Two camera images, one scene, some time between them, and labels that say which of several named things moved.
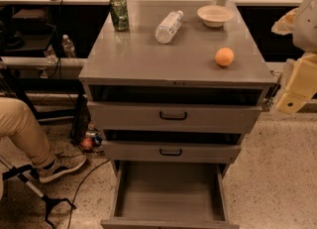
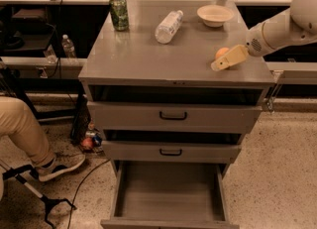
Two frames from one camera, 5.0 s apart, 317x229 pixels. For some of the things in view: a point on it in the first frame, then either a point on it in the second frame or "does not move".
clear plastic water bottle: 168,26 does not move
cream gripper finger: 301,85 to 255,45
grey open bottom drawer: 169,195 does not move
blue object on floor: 97,140 does not move
